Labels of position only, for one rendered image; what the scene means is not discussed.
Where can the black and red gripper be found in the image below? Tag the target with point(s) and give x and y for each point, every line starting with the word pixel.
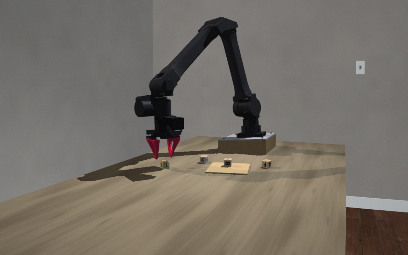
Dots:
pixel 154 142

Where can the beige flat mat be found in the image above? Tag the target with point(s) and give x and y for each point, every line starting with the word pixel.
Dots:
pixel 236 168

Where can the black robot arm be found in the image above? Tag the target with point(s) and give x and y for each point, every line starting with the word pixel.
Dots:
pixel 245 104

